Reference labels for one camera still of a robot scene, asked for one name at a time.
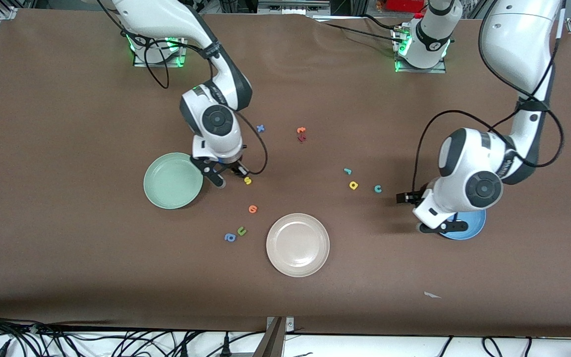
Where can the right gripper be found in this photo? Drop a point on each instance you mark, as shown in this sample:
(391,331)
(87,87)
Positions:
(234,167)

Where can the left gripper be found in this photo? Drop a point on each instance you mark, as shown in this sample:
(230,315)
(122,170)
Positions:
(416,197)

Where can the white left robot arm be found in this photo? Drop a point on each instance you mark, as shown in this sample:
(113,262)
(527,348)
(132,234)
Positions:
(518,49)

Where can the blue foam letter a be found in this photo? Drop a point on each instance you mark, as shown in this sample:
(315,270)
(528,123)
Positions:
(226,237)

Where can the green plate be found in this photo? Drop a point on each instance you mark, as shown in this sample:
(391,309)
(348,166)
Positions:
(171,183)

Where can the blue plate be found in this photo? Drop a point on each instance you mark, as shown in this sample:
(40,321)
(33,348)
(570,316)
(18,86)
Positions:
(474,225)

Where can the beige plate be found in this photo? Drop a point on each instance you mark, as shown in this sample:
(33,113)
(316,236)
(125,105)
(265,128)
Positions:
(298,245)

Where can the white paper scrap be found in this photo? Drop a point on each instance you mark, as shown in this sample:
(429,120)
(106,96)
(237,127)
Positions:
(430,295)

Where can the grey metal device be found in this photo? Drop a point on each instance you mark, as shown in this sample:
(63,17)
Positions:
(290,7)

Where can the grey metal bar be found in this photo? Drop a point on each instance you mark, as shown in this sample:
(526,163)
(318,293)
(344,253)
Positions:
(270,344)

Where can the black plug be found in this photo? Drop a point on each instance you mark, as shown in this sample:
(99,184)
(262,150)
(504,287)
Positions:
(226,347)
(184,351)

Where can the brown paper table cover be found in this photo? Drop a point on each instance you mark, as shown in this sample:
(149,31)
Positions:
(67,248)

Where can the red box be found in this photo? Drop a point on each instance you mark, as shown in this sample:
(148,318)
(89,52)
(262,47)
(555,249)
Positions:
(404,5)

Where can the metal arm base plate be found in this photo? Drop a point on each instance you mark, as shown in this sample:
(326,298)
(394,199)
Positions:
(422,71)
(159,65)

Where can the small metal bracket plate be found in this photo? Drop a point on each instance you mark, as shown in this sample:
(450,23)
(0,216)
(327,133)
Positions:
(290,323)

